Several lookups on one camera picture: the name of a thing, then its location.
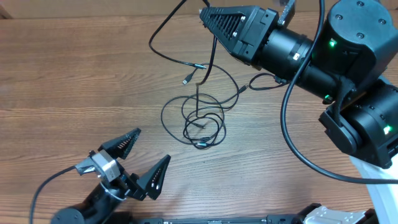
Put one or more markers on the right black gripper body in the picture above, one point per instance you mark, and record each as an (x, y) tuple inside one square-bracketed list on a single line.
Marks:
[(253, 46)]

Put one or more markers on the black base frame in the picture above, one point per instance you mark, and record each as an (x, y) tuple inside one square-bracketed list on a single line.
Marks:
[(217, 219)]

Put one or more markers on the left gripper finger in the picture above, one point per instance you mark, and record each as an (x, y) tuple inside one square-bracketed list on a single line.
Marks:
[(152, 181), (121, 146)]

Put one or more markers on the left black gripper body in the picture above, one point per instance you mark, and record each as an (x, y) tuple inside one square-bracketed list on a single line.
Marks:
[(129, 188)]

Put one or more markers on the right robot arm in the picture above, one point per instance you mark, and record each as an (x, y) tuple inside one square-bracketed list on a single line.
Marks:
[(343, 65)]

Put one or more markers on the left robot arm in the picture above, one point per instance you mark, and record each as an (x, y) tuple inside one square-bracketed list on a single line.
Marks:
[(91, 210)]

